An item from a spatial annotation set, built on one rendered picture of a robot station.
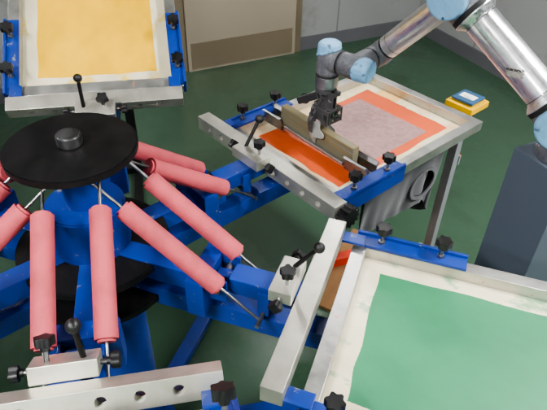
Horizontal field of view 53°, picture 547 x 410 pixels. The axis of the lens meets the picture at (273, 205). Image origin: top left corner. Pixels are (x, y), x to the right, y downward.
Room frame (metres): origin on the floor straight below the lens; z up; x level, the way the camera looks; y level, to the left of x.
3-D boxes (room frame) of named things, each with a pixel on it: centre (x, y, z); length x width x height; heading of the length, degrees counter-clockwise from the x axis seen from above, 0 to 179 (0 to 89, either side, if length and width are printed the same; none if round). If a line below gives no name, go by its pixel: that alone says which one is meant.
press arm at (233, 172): (1.42, 0.12, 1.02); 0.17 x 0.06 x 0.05; 132
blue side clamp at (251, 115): (1.85, 0.06, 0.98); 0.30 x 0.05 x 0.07; 132
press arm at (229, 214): (1.51, 0.02, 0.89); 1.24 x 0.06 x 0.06; 132
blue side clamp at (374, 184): (1.43, -0.31, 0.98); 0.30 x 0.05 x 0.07; 132
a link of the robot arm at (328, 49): (1.64, -0.16, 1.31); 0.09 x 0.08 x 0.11; 51
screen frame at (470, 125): (1.80, -0.30, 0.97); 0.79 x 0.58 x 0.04; 132
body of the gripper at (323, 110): (1.64, -0.17, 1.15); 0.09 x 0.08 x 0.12; 42
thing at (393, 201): (1.70, -0.46, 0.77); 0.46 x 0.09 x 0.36; 132
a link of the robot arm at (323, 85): (1.65, -0.16, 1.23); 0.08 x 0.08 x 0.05
